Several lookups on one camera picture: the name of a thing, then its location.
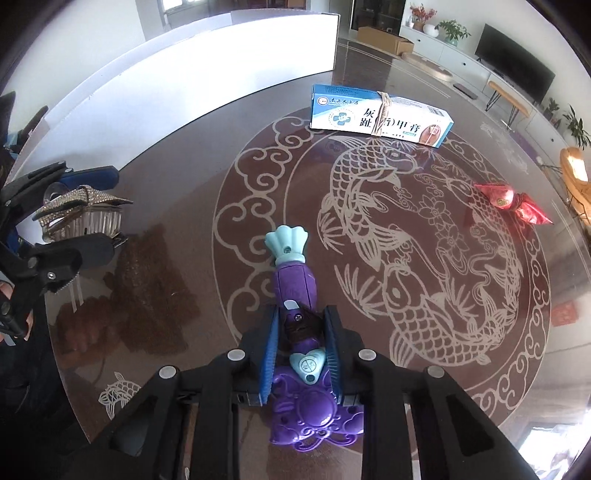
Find purple plastic toy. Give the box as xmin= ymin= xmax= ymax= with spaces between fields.
xmin=265 ymin=224 xmax=366 ymax=453

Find red flowers in vase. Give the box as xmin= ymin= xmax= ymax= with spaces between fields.
xmin=408 ymin=2 xmax=437 ymax=31

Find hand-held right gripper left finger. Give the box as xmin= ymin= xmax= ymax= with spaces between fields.
xmin=55 ymin=305 xmax=281 ymax=480

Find person's left hand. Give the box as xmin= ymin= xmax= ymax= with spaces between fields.
xmin=0 ymin=281 xmax=34 ymax=344

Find rhinestone hair clip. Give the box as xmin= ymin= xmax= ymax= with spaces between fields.
xmin=34 ymin=184 xmax=135 ymax=244

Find cardboard box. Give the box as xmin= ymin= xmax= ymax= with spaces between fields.
xmin=357 ymin=26 xmax=415 ymax=57

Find red wrapped candy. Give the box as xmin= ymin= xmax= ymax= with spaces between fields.
xmin=474 ymin=182 xmax=554 ymax=226

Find orange lounge chair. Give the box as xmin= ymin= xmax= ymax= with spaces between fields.
xmin=559 ymin=146 xmax=591 ymax=219

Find wooden bench with metal legs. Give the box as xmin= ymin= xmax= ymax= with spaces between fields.
xmin=486 ymin=81 xmax=532 ymax=131

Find round beige floor cushion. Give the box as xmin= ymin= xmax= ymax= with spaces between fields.
xmin=400 ymin=51 xmax=454 ymax=79

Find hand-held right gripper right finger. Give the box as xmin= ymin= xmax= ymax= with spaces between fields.
xmin=323 ymin=305 xmax=542 ymax=480

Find black television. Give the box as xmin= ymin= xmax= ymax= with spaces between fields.
xmin=475 ymin=23 xmax=557 ymax=105

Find dark glass display cabinet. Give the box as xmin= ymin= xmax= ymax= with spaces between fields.
xmin=349 ymin=0 xmax=407 ymax=31

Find white television cabinet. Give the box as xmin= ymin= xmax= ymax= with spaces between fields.
xmin=399 ymin=24 xmax=574 ymax=145

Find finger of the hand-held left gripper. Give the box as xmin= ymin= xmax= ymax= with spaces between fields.
xmin=25 ymin=232 xmax=117 ymax=295
xmin=0 ymin=161 xmax=120 ymax=212

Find leafy plant in white pot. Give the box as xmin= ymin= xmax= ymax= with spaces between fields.
xmin=562 ymin=104 xmax=591 ymax=149

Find blue and white medicine box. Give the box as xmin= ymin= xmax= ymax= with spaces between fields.
xmin=309 ymin=83 xmax=455 ymax=149

